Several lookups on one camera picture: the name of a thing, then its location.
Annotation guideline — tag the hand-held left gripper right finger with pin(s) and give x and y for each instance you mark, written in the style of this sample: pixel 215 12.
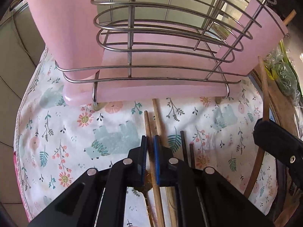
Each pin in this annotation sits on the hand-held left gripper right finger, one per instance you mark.
pixel 157 160

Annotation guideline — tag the clear plastic bag of greens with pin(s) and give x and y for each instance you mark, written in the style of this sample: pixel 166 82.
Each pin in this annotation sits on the clear plastic bag of greens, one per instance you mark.
pixel 284 75

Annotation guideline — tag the pink patterned cloth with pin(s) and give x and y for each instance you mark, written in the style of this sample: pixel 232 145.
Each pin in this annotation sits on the pink patterned cloth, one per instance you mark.
pixel 21 189

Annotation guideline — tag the white floral printed cloth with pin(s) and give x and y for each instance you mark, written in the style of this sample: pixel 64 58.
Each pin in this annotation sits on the white floral printed cloth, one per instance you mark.
pixel 71 134

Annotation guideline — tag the wooden stick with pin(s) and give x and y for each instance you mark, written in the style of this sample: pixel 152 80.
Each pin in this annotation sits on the wooden stick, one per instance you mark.
pixel 290 17

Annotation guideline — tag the dark brown chopstick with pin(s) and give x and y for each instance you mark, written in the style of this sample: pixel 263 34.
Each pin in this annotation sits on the dark brown chopstick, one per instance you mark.
pixel 192 156
pixel 184 146

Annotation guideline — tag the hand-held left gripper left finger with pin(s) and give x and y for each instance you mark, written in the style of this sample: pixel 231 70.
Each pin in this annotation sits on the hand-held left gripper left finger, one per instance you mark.
pixel 143 160

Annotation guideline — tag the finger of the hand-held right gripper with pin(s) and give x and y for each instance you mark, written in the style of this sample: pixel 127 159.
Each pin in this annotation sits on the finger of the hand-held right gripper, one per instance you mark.
pixel 277 144

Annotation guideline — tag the long wooden utensil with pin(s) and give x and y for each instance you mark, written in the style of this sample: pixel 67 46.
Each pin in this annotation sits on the long wooden utensil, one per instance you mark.
pixel 264 87

